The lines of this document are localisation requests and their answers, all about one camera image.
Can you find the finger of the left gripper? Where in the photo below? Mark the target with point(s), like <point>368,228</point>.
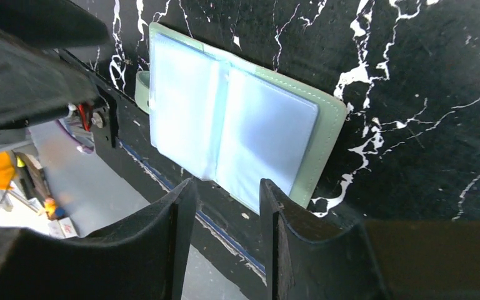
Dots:
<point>52,24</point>
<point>33,83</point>

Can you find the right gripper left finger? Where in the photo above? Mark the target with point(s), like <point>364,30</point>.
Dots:
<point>142,256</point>

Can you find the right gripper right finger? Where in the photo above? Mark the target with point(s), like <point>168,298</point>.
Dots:
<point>307,258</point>

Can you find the green card holder wallet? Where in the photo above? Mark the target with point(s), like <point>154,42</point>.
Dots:
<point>227,120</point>

